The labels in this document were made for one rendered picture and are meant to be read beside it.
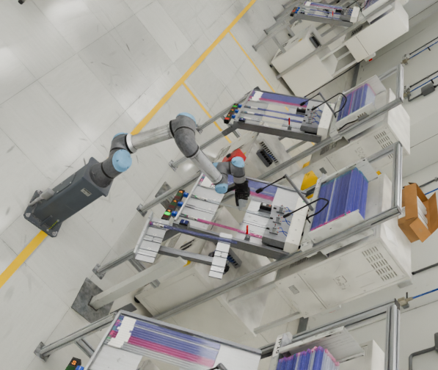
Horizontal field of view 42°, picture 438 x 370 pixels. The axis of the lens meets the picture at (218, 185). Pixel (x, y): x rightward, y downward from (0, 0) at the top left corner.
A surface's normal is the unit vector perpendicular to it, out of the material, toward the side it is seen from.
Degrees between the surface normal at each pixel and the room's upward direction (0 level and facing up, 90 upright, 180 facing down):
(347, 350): 90
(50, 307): 0
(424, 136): 90
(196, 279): 90
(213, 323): 90
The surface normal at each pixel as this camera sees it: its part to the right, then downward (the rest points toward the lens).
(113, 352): 0.10, -0.83
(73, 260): 0.74, -0.43
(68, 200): -0.11, 0.67
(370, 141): -0.27, 0.51
